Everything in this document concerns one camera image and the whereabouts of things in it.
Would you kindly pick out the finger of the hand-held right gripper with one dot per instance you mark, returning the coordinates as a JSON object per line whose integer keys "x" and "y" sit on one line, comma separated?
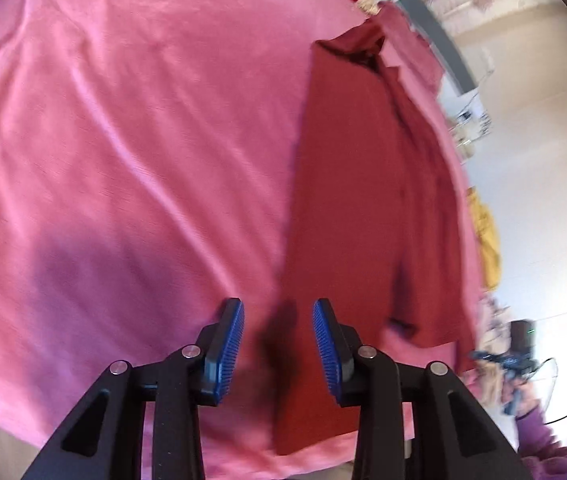
{"x": 493, "y": 358}

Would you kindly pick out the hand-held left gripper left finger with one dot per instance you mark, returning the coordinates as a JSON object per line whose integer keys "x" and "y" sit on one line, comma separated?
{"x": 226, "y": 350}

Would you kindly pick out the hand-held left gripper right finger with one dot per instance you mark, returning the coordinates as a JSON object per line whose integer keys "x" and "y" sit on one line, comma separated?
{"x": 326, "y": 350}

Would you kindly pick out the dark red shirt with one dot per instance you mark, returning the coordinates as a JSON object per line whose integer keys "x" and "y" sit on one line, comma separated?
{"x": 353, "y": 210}

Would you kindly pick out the pale pink cloth pile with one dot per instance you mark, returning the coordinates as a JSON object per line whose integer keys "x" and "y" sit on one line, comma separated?
{"x": 493, "y": 330}

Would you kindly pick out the yellow cloth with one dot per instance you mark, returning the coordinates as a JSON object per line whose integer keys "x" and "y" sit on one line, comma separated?
{"x": 486, "y": 240}

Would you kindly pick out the white bedside table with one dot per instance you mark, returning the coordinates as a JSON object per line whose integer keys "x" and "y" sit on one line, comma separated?
{"x": 471, "y": 130}

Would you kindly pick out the pink bed blanket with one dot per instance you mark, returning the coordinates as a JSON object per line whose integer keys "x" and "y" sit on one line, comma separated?
{"x": 113, "y": 160}

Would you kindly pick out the grey bed headboard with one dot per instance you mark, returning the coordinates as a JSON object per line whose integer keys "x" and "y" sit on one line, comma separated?
{"x": 443, "y": 40}

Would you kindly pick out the pink pillow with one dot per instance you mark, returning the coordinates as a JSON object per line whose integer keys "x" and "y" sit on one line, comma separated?
{"x": 408, "y": 45}

